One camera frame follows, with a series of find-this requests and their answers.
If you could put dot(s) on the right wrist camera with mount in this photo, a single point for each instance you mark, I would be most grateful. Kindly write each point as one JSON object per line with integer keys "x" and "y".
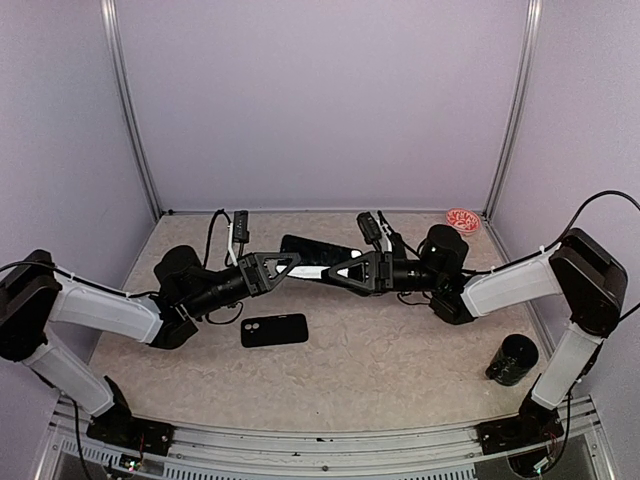
{"x": 373, "y": 232}

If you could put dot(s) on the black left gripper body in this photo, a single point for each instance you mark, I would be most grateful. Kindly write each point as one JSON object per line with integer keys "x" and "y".
{"x": 253, "y": 286}

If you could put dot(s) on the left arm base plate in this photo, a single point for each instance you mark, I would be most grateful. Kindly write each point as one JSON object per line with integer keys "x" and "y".
{"x": 119, "y": 427}

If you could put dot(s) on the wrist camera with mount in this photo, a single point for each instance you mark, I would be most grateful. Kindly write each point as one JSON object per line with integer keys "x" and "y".
{"x": 238, "y": 237}
{"x": 373, "y": 232}

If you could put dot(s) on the green-edged black smartphone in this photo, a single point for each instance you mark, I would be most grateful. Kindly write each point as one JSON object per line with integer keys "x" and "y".
{"x": 316, "y": 256}

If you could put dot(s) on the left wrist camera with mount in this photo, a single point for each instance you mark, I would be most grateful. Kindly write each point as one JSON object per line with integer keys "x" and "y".
{"x": 238, "y": 237}

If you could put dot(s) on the black cup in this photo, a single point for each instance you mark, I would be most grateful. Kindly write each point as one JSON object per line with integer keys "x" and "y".
{"x": 514, "y": 359}

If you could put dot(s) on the right aluminium frame post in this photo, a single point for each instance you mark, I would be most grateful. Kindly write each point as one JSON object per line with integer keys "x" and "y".
{"x": 517, "y": 107}

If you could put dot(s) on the red and white patterned bowl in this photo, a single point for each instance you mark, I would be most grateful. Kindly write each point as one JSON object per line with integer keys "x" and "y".
{"x": 465, "y": 222}

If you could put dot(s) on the left aluminium frame post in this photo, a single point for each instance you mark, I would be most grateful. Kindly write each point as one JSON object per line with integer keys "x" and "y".
{"x": 111, "y": 27}

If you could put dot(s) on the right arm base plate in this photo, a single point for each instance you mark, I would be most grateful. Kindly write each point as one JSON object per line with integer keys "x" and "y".
{"x": 532, "y": 424}

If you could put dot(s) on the front aluminium rail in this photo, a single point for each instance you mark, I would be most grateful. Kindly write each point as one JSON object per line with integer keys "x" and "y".
{"x": 577, "y": 449}

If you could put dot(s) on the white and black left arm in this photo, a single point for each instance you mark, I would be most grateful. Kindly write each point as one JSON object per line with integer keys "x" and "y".
{"x": 36, "y": 292}

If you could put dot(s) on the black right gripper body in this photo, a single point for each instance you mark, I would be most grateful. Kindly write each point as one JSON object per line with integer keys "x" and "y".
{"x": 385, "y": 274}

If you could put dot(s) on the aluminium frame post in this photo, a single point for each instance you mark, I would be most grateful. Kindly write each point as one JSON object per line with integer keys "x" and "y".
{"x": 111, "y": 27}
{"x": 517, "y": 107}

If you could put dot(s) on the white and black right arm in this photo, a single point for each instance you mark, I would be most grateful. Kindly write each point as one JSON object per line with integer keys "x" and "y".
{"x": 576, "y": 267}

